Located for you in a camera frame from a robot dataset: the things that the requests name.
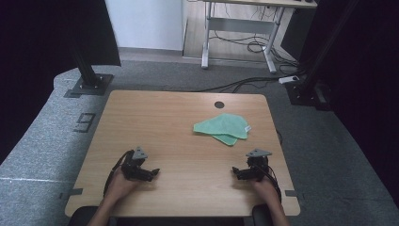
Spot white desk frame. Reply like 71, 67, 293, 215
187, 0, 318, 74

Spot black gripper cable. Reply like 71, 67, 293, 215
103, 149, 136, 198
265, 162, 282, 203

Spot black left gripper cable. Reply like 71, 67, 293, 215
103, 149, 136, 198

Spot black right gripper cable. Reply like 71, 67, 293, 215
265, 162, 282, 203

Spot coiled black cables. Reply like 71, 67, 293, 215
246, 39, 299, 69

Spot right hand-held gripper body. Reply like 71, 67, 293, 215
245, 148, 273, 183

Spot black chair armrest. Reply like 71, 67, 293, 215
67, 205, 118, 226
251, 203, 275, 226

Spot black tape strip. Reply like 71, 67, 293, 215
284, 189, 306, 201
63, 89, 83, 99
58, 187, 85, 201

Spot white power strip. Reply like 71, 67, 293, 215
278, 74, 301, 85

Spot green microfibre cloth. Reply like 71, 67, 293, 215
192, 113, 252, 147

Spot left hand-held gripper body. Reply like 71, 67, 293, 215
120, 146, 149, 182

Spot person's right hand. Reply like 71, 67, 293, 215
251, 176, 280, 203

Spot black metal stand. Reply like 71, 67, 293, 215
284, 0, 361, 111
67, 40, 115, 96

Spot black curtain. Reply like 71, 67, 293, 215
0, 0, 122, 165
280, 0, 399, 208

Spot person's left hand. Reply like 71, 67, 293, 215
104, 168, 141, 203

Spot black tape figure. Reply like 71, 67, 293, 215
72, 112, 97, 134

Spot black floor cables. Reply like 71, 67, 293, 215
191, 73, 302, 94

